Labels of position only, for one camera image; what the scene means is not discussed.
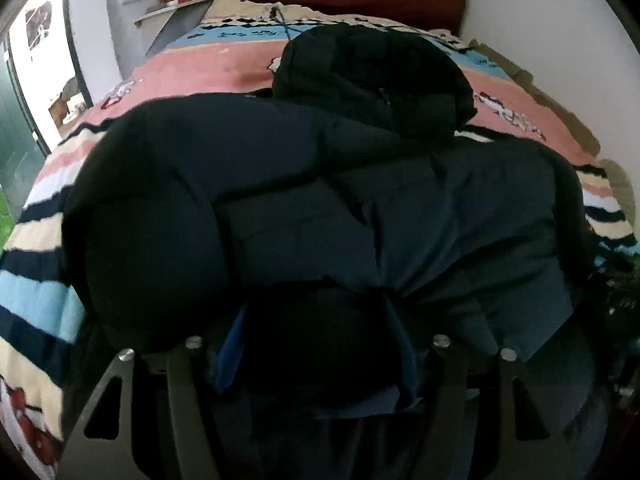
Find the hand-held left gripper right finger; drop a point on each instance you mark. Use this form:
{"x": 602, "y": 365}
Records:
{"x": 407, "y": 360}

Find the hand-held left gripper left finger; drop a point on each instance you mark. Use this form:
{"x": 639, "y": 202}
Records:
{"x": 228, "y": 360}

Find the dark navy puffer jacket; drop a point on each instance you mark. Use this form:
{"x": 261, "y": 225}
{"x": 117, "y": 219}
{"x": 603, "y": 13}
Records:
{"x": 250, "y": 200}

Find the striped cartoon printed blanket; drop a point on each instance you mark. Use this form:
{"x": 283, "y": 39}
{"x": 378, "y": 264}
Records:
{"x": 225, "y": 60}

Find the brown cardboard box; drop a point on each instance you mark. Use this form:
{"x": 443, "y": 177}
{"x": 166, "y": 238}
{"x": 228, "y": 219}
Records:
{"x": 61, "y": 109}

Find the green door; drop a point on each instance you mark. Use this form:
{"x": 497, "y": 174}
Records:
{"x": 17, "y": 125}

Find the grey wall shelf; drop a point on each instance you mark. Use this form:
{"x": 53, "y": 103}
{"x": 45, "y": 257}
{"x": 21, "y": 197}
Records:
{"x": 165, "y": 20}

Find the wall poster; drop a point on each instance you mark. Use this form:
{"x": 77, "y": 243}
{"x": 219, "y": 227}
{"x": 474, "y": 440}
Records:
{"x": 39, "y": 25}

